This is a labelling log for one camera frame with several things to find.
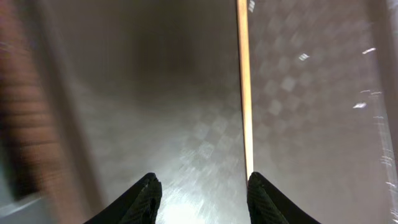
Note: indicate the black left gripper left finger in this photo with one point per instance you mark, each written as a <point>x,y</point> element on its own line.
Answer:
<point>137,205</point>

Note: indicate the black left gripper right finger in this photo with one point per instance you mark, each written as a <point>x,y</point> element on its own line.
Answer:
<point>268,205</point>

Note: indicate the wooden chopstick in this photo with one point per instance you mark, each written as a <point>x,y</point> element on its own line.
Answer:
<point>245,74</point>

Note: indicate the grey plastic dish rack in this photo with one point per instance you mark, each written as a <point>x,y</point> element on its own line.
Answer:
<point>30,209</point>

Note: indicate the brown serving tray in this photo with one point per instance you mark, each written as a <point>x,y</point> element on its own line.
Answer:
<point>155,87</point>

